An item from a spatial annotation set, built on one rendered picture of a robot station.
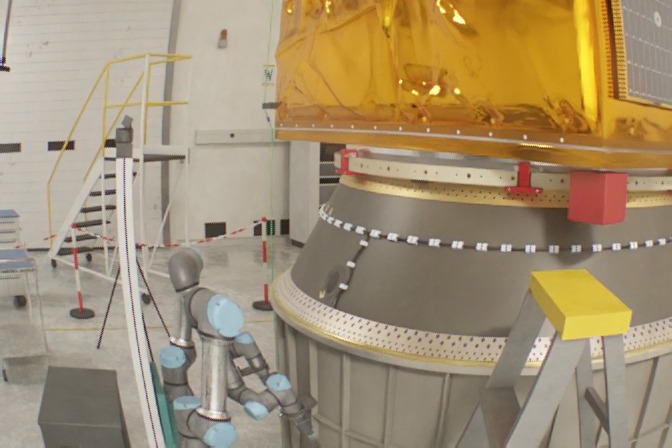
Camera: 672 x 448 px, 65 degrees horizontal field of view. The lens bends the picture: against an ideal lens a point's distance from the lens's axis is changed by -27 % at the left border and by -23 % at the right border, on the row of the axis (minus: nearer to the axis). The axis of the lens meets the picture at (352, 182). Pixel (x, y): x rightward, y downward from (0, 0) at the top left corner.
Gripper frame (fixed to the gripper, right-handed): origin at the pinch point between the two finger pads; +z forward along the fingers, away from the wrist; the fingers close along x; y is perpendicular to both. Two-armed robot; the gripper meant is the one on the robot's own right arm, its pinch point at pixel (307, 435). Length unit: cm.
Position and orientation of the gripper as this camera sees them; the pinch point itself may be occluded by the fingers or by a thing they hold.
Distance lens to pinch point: 230.8
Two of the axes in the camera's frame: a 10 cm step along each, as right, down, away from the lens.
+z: 2.7, 8.9, 3.7
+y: -8.4, 4.1, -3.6
